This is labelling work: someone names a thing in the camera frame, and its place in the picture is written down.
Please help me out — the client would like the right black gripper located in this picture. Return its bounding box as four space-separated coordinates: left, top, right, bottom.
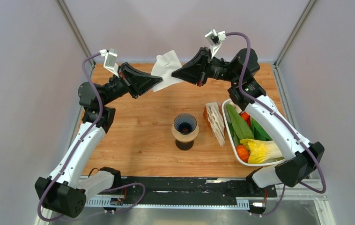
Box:
172 46 240 86

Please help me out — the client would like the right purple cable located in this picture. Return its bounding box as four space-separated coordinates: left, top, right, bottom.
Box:
225 32 327 218

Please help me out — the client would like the green leaf vegetable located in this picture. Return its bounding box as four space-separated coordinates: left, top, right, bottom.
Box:
226 104 254 140

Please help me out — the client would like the glass carafe red lid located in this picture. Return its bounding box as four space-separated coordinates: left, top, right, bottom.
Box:
175 140 194 150

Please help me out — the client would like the white plastic tray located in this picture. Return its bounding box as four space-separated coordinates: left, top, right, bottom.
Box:
221 99 283 167

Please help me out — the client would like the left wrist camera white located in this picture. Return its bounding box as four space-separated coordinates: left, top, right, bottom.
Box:
99 48 119 77

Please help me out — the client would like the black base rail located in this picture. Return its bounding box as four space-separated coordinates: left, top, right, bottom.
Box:
91 176 277 215

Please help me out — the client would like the green bok choy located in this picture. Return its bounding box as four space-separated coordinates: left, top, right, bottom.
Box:
250 117 272 141

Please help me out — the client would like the dark blue coffee dripper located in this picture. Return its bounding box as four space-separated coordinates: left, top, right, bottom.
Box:
173 113 197 135

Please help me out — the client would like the wooden ring dripper holder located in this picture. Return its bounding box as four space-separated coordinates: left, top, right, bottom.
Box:
171 124 200 144

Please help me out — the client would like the stack of paper filters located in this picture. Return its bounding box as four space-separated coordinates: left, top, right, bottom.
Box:
203 102 225 147

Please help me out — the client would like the purple cable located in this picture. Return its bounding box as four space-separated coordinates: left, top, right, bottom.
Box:
37 52 146 222
225 32 327 218

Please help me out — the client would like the aluminium frame post left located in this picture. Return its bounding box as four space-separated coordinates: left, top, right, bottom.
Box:
55 0 92 57

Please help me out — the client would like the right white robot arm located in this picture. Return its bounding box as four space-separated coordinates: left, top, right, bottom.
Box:
171 47 325 196

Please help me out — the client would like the yellow napa cabbage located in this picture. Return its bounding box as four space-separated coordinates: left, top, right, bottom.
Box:
240 139 284 164

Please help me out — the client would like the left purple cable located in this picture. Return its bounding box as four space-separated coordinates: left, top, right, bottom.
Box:
37 52 146 222

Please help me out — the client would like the aluminium frame post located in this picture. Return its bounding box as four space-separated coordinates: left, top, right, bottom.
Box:
274 0 318 68
55 0 92 57

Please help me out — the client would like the aluminium frame post right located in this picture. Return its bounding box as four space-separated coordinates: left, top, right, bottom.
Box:
274 0 318 68

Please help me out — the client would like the white paper coffee filter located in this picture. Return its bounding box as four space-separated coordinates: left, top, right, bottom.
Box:
150 50 183 92

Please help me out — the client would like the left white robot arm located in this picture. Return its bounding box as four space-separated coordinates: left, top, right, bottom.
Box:
35 62 163 222

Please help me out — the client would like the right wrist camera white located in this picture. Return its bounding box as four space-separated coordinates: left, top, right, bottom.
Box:
205 29 226 58

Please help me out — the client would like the red pepper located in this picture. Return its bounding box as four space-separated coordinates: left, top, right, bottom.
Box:
240 112 251 127

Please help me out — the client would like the orange tomato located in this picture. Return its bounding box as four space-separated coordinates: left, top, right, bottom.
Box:
236 145 250 163

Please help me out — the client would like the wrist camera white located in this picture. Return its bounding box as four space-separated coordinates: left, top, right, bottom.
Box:
99 48 119 77
205 29 226 58

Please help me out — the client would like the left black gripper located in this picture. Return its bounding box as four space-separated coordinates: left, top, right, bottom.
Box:
101 62 162 107

